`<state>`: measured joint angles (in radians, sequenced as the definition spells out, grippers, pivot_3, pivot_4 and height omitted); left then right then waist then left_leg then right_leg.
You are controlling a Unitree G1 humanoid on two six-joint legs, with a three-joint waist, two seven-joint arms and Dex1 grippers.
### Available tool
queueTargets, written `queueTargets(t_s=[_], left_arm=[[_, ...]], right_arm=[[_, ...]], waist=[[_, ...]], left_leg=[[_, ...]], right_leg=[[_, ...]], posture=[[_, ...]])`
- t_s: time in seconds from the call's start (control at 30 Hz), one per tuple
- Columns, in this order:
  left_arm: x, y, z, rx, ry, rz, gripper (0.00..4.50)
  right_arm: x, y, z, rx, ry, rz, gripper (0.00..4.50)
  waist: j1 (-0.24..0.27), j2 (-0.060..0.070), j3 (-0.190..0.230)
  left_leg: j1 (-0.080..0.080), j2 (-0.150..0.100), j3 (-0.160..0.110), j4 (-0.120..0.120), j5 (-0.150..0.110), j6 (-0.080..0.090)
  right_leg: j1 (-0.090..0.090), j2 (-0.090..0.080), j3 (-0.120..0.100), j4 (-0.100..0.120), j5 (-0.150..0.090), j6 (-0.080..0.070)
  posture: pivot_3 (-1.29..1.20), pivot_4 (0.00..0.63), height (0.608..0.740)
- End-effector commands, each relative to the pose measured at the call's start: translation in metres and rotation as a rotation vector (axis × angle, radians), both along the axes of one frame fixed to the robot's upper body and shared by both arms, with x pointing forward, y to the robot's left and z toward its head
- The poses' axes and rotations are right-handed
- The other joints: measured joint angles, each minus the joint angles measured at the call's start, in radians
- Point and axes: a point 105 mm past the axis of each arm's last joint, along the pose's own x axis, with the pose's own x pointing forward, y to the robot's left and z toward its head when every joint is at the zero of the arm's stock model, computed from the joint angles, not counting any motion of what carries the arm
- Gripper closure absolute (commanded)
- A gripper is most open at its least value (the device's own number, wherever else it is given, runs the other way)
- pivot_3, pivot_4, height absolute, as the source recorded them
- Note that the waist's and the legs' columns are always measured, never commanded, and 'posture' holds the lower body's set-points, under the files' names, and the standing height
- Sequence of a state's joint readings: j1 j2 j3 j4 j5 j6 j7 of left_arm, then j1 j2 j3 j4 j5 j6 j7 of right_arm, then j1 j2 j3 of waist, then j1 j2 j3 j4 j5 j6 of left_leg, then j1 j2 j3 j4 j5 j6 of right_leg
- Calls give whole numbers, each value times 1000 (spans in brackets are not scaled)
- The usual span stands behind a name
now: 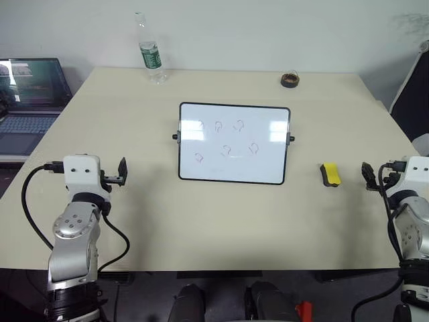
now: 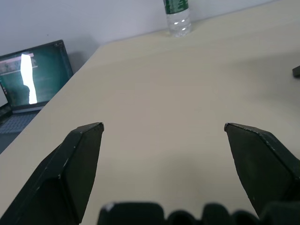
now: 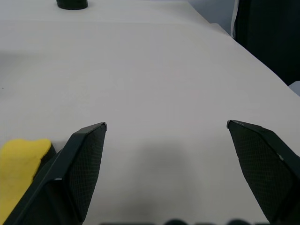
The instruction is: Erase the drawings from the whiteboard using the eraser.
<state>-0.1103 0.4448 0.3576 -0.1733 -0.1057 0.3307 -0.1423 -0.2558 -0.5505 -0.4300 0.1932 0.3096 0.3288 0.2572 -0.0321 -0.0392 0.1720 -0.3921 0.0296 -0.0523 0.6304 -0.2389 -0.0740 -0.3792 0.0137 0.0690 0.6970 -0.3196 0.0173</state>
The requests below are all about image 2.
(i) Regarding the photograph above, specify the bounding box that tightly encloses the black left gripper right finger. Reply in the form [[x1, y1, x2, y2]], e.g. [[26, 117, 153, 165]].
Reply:
[[224, 122, 300, 220]]

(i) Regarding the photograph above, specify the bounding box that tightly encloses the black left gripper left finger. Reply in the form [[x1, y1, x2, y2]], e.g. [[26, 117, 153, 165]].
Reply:
[[0, 122, 105, 225]]

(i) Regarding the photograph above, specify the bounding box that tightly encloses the open black laptop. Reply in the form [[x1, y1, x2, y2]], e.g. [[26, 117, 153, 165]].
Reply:
[[0, 39, 74, 135]]

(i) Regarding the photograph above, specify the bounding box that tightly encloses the clear plastic water bottle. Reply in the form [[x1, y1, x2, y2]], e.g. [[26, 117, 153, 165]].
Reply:
[[163, 0, 193, 38]]

